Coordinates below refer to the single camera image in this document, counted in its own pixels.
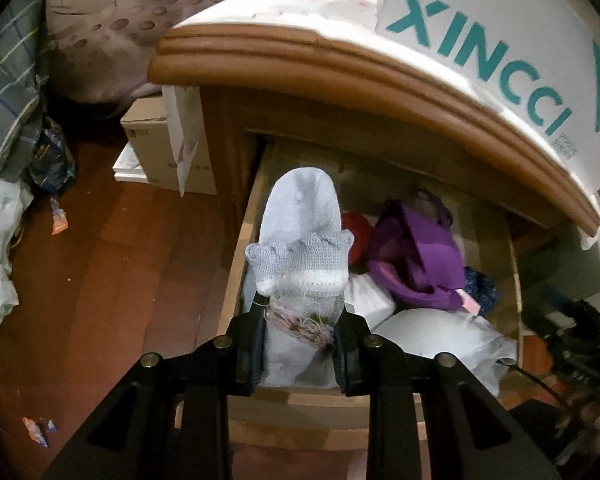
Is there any grey plaid cloth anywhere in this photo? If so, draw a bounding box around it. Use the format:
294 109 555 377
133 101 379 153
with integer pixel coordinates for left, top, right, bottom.
0 0 46 182

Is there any white folded garment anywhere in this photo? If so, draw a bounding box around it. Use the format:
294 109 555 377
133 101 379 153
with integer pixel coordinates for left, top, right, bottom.
343 273 396 330

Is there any dark blue snack bag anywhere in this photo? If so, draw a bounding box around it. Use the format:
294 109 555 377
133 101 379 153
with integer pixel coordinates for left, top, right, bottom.
28 117 76 196

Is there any red folded garment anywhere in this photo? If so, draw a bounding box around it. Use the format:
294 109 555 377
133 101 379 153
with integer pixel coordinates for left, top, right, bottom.
341 211 373 266

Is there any white XINCCI shoe box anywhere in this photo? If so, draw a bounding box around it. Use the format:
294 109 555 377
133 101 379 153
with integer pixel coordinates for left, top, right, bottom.
376 0 600 192

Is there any brown wooden nightstand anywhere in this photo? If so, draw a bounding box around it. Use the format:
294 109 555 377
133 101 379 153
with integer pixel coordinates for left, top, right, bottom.
148 24 600 248

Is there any dark blue lace garment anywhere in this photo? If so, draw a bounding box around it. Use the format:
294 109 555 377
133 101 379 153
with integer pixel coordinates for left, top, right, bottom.
464 266 500 318

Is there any purple padded bra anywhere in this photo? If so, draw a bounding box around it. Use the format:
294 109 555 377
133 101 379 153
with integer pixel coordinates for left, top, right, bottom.
367 190 465 312

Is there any open wooden drawer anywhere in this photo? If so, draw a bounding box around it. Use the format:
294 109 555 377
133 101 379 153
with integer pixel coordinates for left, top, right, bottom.
216 141 524 452

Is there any small wrapper on floor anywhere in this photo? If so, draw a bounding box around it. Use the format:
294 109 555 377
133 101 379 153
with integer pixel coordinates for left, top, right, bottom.
21 417 57 448

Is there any light blue knitted underwear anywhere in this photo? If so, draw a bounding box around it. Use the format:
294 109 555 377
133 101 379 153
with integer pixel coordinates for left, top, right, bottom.
242 167 354 389

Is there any white cloth on nightstand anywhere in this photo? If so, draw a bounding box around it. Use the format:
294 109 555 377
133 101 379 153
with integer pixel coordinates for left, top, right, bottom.
174 0 600 245

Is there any cardboard box on floor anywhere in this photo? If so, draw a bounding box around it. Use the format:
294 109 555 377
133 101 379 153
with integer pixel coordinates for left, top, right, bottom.
121 86 216 195

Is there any orange wrapper on floor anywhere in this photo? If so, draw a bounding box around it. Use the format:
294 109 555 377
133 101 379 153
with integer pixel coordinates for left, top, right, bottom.
50 197 69 235

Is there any pale grey crumpled garment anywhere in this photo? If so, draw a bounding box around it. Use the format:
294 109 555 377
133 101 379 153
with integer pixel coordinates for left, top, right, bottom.
374 309 517 396

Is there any beige leaf-print bed sheet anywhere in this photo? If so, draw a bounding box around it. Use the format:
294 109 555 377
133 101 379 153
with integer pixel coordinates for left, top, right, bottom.
46 0 223 103

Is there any white flat box on floor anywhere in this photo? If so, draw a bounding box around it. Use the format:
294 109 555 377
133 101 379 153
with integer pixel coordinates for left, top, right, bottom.
112 142 149 184

